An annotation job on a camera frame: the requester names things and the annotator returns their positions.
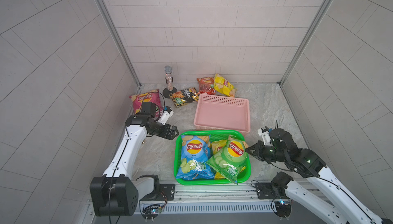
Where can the yellow chips bag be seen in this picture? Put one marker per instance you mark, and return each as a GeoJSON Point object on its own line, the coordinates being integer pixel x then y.
{"type": "Point", "coordinates": [216, 145]}
{"type": "Point", "coordinates": [223, 86]}

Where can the magenta chips bag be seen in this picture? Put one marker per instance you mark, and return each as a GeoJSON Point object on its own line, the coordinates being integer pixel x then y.
{"type": "Point", "coordinates": [151, 96]}

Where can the glitter microphone on stand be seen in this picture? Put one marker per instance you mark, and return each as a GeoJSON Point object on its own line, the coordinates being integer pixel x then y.
{"type": "Point", "coordinates": [170, 89]}

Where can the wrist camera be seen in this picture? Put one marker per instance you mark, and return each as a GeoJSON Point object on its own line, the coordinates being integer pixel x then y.
{"type": "Point", "coordinates": [160, 115]}
{"type": "Point", "coordinates": [264, 133]}

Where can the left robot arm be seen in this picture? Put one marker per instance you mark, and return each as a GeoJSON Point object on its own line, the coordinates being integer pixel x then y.
{"type": "Point", "coordinates": [115, 193]}

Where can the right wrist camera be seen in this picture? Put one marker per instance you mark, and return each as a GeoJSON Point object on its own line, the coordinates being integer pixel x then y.
{"type": "Point", "coordinates": [264, 133]}

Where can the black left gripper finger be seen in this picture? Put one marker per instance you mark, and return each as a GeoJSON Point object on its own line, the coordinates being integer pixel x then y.
{"type": "Point", "coordinates": [174, 129]}
{"type": "Point", "coordinates": [171, 136]}

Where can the left circuit board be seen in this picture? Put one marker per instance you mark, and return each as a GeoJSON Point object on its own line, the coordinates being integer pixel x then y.
{"type": "Point", "coordinates": [150, 212]}

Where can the left corner aluminium post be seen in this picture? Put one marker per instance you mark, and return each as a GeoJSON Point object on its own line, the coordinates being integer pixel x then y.
{"type": "Point", "coordinates": [117, 40]}

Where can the black snack bag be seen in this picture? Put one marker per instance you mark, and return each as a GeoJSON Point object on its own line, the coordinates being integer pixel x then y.
{"type": "Point", "coordinates": [184, 97]}

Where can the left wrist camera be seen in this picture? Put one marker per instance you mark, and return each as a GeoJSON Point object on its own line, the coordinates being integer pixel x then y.
{"type": "Point", "coordinates": [160, 115]}

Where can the right circuit board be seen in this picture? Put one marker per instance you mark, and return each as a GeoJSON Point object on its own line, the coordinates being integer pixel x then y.
{"type": "Point", "coordinates": [282, 209]}

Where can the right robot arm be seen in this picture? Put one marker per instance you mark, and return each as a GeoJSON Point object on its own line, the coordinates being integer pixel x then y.
{"type": "Point", "coordinates": [342, 207]}

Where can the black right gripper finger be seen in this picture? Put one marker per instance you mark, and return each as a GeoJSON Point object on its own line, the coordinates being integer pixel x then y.
{"type": "Point", "coordinates": [258, 156]}
{"type": "Point", "coordinates": [256, 148]}

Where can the right corner aluminium post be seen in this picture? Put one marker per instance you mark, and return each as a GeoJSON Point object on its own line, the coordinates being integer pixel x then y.
{"type": "Point", "coordinates": [310, 32]}

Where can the circuit board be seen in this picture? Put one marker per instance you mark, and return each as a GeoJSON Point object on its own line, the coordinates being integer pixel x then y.
{"type": "Point", "coordinates": [150, 212]}
{"type": "Point", "coordinates": [282, 209]}

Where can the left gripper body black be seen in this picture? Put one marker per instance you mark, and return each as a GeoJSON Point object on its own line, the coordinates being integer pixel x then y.
{"type": "Point", "coordinates": [157, 128]}

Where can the green cucumber chips bag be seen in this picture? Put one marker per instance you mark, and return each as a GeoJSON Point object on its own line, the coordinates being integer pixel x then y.
{"type": "Point", "coordinates": [230, 159]}

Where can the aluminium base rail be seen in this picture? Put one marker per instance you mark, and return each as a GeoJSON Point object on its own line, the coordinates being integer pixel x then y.
{"type": "Point", "coordinates": [247, 197]}

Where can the light blue chips bag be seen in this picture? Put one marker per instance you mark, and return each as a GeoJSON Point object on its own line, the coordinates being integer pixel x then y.
{"type": "Point", "coordinates": [195, 152]}

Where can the pink plastic basket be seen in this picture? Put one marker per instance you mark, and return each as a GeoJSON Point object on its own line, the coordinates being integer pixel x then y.
{"type": "Point", "coordinates": [222, 113]}

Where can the corner aluminium post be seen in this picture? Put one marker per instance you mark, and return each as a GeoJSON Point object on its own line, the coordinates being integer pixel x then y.
{"type": "Point", "coordinates": [310, 32]}
{"type": "Point", "coordinates": [117, 40]}

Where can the red chips bag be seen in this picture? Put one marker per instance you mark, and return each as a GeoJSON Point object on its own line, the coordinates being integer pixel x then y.
{"type": "Point", "coordinates": [206, 86]}

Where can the green plastic basket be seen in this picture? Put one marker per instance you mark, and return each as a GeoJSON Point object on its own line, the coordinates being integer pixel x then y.
{"type": "Point", "coordinates": [211, 157]}

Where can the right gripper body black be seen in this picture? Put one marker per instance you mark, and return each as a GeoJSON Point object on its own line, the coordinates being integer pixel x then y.
{"type": "Point", "coordinates": [259, 150]}

